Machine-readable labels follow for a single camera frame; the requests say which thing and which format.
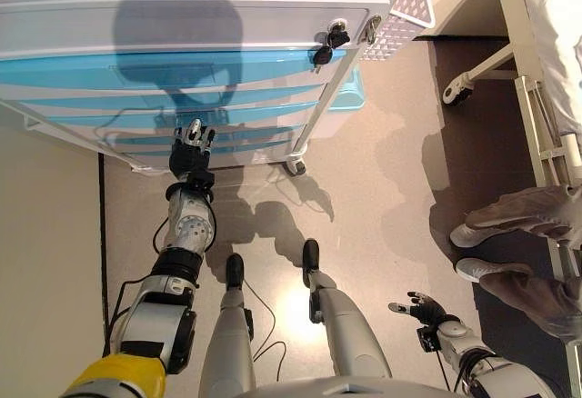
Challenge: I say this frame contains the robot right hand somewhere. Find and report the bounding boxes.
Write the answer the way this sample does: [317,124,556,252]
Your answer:
[388,291,451,326]

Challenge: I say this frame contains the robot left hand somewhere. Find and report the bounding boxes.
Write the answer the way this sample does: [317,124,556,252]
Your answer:
[167,118,217,180]

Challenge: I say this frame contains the blue front cart drawer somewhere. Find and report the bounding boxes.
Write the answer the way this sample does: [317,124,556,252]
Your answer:
[45,102,318,138]

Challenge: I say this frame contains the grey sneaker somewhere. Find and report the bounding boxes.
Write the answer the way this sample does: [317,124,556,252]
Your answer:
[455,257,506,284]
[449,223,497,249]

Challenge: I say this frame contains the robot right leg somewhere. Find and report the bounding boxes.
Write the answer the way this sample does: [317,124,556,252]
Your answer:
[302,238,392,381]

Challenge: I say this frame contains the robot leg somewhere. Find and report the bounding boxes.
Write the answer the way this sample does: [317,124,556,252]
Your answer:
[198,252,256,398]
[302,238,392,381]

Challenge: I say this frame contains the person's trouser leg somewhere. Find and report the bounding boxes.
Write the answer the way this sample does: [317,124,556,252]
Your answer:
[479,265,582,340]
[463,184,582,240]

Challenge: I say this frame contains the white medical cart blue drawers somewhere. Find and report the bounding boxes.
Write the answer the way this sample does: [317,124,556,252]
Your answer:
[0,0,428,174]

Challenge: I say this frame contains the blue lid waste bin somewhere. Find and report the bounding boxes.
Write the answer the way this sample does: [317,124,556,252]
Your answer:
[313,68,365,140]

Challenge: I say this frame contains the robot left leg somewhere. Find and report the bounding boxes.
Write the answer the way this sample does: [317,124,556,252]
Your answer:
[198,252,256,398]

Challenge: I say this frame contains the black cart keys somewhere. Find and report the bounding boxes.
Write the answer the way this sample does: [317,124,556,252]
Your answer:
[311,16,351,72]

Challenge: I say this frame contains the bed caster wheel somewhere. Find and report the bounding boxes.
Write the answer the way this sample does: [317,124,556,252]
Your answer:
[441,77,474,107]

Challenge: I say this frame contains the white mesh basket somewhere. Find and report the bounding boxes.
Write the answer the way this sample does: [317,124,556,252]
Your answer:
[361,0,436,65]

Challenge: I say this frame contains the white hospital bed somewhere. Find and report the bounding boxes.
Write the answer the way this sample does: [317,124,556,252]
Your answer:
[440,0,582,398]

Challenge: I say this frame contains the white bedding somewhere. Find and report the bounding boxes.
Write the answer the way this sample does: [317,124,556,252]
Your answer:
[517,0,582,144]

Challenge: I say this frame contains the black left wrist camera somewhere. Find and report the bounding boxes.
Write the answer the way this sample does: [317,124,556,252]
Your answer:
[188,170,216,193]

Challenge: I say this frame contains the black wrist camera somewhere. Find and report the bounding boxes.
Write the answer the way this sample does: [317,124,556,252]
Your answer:
[188,170,216,193]
[416,324,442,353]

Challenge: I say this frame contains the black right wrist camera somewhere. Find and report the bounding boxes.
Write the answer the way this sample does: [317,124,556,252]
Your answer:
[416,324,442,353]

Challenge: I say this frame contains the thin black floor cable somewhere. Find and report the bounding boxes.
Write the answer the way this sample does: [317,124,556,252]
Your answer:
[243,279,287,383]

